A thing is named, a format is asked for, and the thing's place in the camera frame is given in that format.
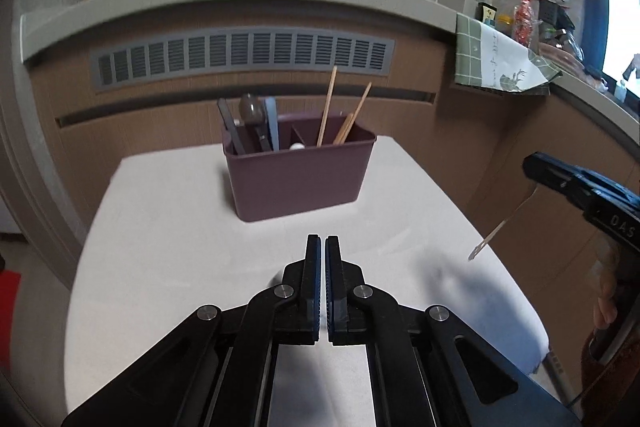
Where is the shovel shaped steel spoon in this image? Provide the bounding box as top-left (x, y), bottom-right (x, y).
top-left (468, 182), bottom-right (538, 261)

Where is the wooden spoon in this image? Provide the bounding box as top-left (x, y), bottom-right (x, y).
top-left (333, 113), bottom-right (355, 145)

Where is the wooden chopstick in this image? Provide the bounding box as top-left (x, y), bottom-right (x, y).
top-left (316, 65), bottom-right (337, 147)
top-left (333, 82), bottom-right (372, 145)

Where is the blue plastic spoon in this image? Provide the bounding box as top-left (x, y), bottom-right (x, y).
top-left (264, 98), bottom-right (280, 150)

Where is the right hand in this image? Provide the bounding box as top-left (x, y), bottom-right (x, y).
top-left (592, 233), bottom-right (625, 331)

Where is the maroon plastic utensil holder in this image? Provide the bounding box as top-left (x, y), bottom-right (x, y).
top-left (222, 114), bottom-right (376, 222)

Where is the white tablecloth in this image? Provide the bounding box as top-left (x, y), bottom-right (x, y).
top-left (64, 136), bottom-right (549, 410)

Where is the green checked towel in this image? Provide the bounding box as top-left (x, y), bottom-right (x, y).
top-left (454, 13), bottom-right (562, 95)

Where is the red snack jar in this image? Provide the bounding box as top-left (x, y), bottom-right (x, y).
top-left (512, 0), bottom-right (535, 48)

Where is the grey ventilation grille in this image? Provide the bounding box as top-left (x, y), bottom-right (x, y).
top-left (90, 26), bottom-right (396, 91)

